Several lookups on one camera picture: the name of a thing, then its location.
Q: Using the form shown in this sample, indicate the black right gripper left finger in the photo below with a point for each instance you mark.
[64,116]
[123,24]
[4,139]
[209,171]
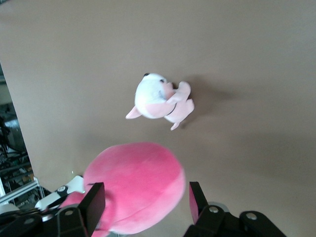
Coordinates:
[84,217]

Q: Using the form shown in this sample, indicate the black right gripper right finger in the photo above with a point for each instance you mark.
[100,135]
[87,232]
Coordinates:
[212,222]

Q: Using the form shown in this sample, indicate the round pink plush toy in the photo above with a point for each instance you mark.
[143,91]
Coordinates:
[138,177]

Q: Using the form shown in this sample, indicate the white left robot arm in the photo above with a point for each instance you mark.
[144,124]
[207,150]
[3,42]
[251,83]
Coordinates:
[74,184]

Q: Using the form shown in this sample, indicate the pale pink puppy plush toy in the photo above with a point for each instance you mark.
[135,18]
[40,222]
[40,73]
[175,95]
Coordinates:
[150,93]

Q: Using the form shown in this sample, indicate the silver aluminium frame post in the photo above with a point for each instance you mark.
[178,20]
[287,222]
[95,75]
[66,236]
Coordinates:
[22,190]

